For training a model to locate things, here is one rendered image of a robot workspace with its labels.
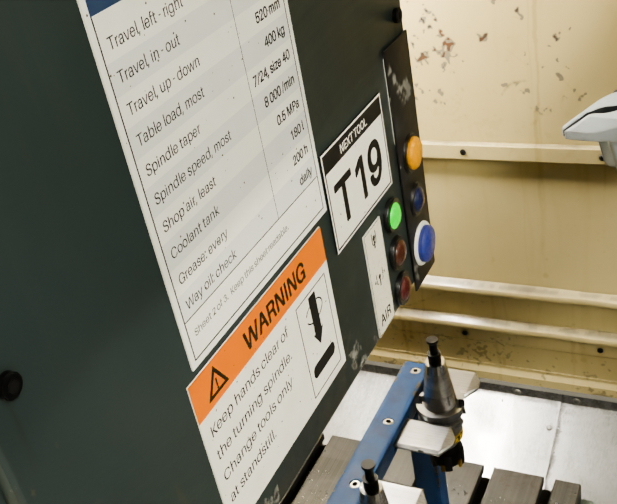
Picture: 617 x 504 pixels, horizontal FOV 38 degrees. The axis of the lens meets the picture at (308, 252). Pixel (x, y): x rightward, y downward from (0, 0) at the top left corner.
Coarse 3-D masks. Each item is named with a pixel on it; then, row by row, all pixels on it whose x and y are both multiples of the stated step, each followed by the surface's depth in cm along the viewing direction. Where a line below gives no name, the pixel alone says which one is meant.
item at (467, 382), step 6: (450, 372) 122; (456, 372) 122; (462, 372) 122; (468, 372) 121; (474, 372) 121; (456, 378) 121; (462, 378) 120; (468, 378) 120; (474, 378) 120; (456, 384) 120; (462, 384) 119; (468, 384) 119; (474, 384) 119; (462, 390) 118; (468, 390) 118; (474, 390) 118
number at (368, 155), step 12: (372, 132) 60; (360, 144) 59; (372, 144) 60; (360, 156) 59; (372, 156) 61; (384, 156) 63; (360, 168) 59; (372, 168) 61; (384, 168) 63; (360, 180) 59; (372, 180) 61; (384, 180) 63; (360, 192) 59; (372, 192) 61; (360, 204) 60
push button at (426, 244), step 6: (426, 228) 70; (432, 228) 71; (420, 234) 70; (426, 234) 70; (432, 234) 71; (420, 240) 70; (426, 240) 70; (432, 240) 71; (420, 246) 70; (426, 246) 70; (432, 246) 71; (420, 252) 70; (426, 252) 70; (432, 252) 71; (420, 258) 70; (426, 258) 70
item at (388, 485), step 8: (384, 480) 107; (384, 488) 106; (392, 488) 106; (400, 488) 106; (408, 488) 105; (416, 488) 105; (392, 496) 105; (400, 496) 105; (408, 496) 104; (416, 496) 104; (424, 496) 104
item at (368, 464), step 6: (366, 462) 95; (372, 462) 95; (366, 468) 94; (372, 468) 94; (366, 474) 95; (372, 474) 95; (366, 480) 95; (372, 480) 95; (366, 486) 95; (372, 486) 95; (378, 486) 96; (372, 492) 96
